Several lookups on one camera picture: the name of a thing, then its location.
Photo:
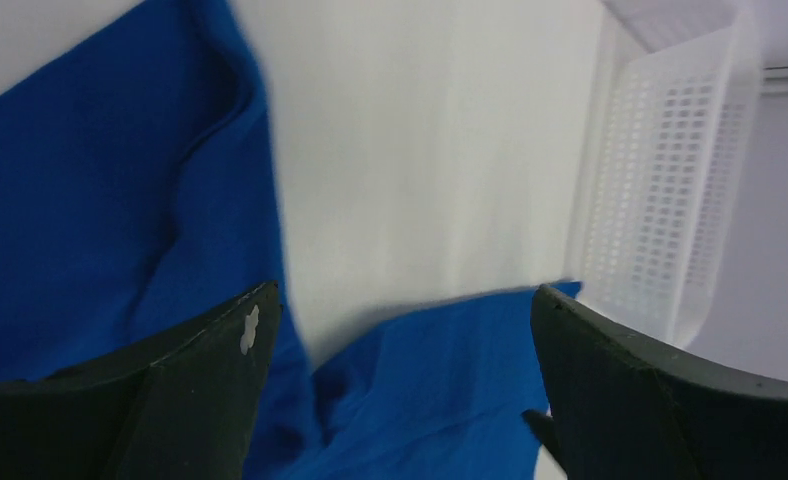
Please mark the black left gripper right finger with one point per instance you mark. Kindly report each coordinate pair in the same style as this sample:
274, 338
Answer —
624, 405

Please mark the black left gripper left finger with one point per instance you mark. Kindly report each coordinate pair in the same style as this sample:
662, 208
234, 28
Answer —
180, 404

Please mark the blue t shirt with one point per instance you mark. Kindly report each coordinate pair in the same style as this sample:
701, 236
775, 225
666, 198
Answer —
390, 167

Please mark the white plastic basket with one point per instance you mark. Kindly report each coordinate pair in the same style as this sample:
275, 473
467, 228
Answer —
675, 92

